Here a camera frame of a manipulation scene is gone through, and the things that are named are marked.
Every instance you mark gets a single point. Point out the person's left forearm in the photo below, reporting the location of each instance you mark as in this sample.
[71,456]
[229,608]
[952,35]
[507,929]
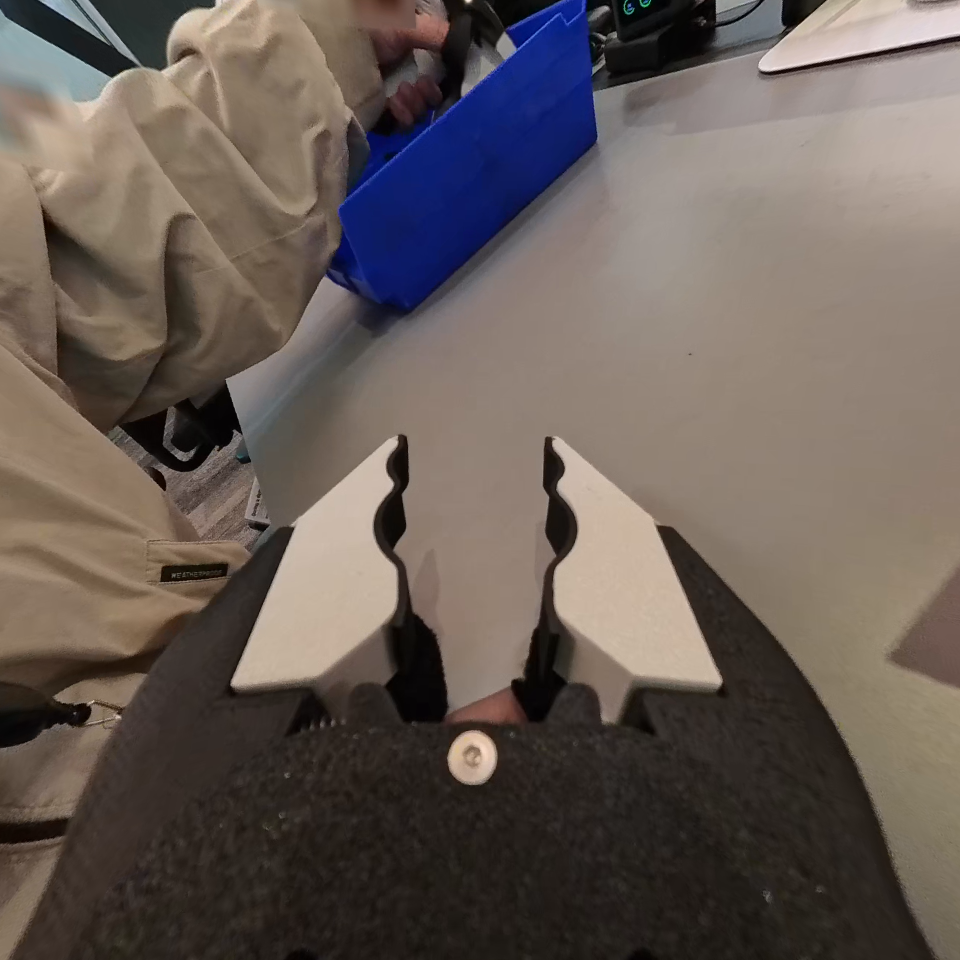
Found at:
[225,150]

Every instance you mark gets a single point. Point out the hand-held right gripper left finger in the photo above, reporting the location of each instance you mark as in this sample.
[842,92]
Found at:
[322,600]

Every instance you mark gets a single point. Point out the wooden book stand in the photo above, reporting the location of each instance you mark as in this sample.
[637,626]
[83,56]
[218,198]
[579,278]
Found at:
[862,30]

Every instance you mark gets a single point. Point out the blue plastic bin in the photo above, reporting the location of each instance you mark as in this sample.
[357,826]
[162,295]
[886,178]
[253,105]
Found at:
[465,187]

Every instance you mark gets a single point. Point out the black device green lights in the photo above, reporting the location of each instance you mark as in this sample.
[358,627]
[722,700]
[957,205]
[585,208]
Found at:
[652,30]

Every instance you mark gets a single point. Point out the black office chair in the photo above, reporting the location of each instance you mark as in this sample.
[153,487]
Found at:
[195,427]

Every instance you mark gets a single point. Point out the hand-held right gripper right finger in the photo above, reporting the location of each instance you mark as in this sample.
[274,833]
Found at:
[630,600]

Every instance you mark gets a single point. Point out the grey desk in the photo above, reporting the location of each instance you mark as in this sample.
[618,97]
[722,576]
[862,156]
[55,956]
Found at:
[675,300]

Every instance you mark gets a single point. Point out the person's left hand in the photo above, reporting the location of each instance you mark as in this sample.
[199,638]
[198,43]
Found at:
[412,34]

